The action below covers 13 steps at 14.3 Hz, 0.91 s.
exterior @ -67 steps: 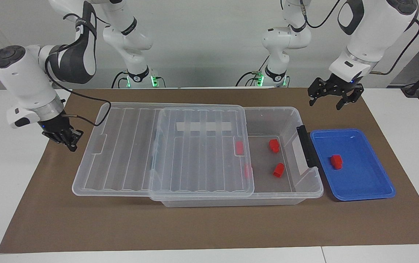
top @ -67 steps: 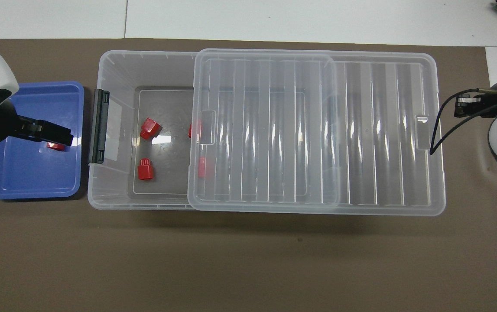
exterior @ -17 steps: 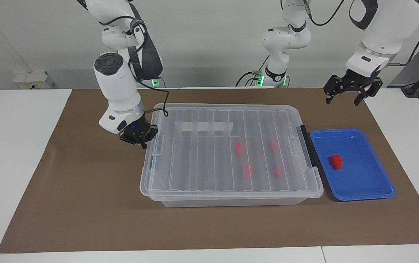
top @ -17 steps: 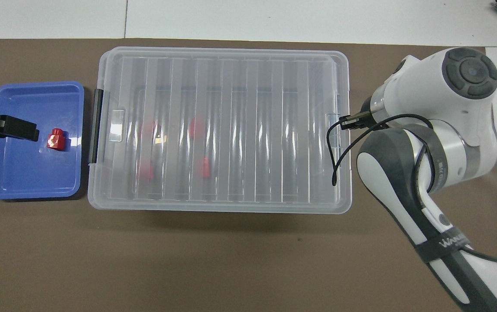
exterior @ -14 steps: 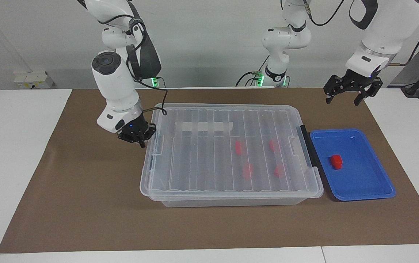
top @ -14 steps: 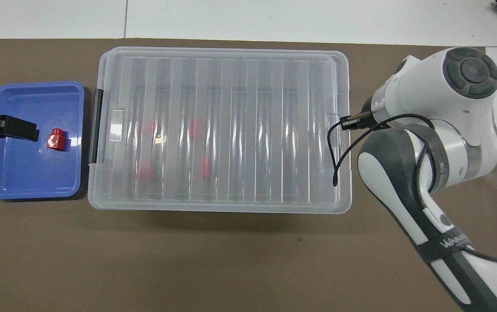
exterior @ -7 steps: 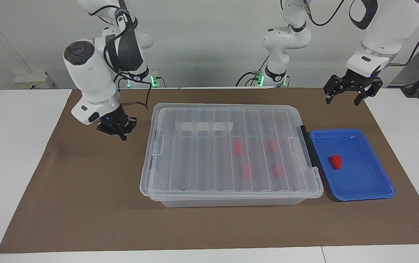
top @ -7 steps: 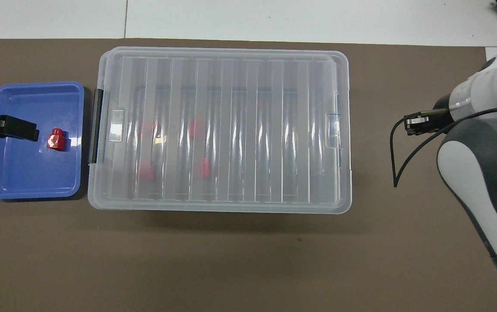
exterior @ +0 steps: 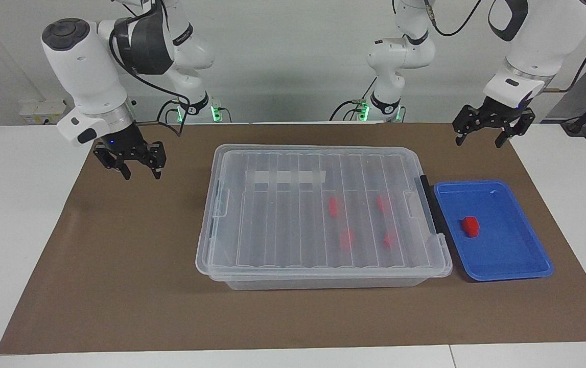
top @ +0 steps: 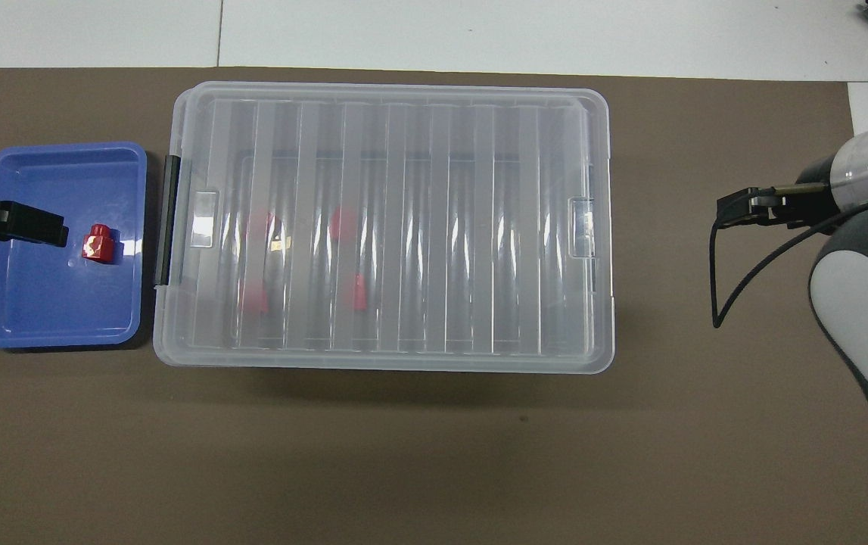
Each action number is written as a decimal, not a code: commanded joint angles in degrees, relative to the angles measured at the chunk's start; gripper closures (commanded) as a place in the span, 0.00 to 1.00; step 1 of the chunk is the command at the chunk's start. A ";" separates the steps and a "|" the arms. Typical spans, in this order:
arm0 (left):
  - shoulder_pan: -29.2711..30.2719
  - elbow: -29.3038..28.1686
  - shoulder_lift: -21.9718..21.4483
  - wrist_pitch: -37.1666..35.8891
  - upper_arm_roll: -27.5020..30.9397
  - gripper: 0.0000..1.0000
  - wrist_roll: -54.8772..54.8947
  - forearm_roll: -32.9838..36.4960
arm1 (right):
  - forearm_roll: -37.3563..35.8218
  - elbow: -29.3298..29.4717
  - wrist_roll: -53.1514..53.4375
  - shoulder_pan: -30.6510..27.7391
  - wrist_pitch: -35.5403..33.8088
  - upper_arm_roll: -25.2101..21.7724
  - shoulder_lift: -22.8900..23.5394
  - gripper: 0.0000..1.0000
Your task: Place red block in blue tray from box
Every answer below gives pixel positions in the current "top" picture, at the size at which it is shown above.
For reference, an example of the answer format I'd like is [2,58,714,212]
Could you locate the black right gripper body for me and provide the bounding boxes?
[774,160,843,228]

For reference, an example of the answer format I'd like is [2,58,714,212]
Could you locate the clear ribbed box lid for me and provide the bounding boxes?
[154,81,616,374]

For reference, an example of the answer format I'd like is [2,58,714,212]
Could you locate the blue plastic tray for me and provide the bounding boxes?
[0,142,148,350]

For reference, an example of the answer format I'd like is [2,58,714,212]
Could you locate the clear plastic storage box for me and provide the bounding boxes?
[152,82,616,374]

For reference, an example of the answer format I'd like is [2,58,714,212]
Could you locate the brown table mat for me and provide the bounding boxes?
[0,67,868,545]

